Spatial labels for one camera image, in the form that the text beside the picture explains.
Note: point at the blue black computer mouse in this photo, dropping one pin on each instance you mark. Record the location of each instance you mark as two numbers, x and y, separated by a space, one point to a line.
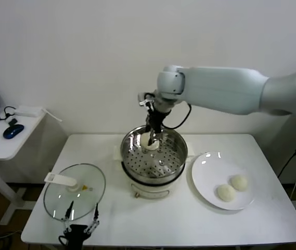
13 131

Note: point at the white steamed baozi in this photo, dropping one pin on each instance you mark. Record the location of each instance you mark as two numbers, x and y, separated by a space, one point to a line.
145 140
226 192
155 146
239 182

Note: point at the white rectangular device box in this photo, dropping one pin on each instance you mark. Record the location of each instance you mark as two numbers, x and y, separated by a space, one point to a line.
28 111

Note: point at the small black usb dongle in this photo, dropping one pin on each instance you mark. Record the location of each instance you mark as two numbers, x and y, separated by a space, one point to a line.
13 122

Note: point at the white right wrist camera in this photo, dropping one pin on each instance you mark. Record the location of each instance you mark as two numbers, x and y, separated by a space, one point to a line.
143 101

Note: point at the white electric cooking pot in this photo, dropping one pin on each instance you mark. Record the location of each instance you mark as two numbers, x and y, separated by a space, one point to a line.
150 191

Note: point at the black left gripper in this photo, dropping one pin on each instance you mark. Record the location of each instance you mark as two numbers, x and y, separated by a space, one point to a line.
77 233

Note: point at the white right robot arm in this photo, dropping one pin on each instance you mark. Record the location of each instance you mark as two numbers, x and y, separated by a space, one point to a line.
220 88

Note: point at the white round plate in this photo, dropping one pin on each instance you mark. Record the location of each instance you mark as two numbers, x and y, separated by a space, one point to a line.
215 166

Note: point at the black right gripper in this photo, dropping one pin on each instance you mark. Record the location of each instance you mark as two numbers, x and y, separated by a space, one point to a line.
158 119

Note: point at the stainless steel steamer basket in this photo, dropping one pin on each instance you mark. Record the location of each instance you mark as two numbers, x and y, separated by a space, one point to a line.
176 145

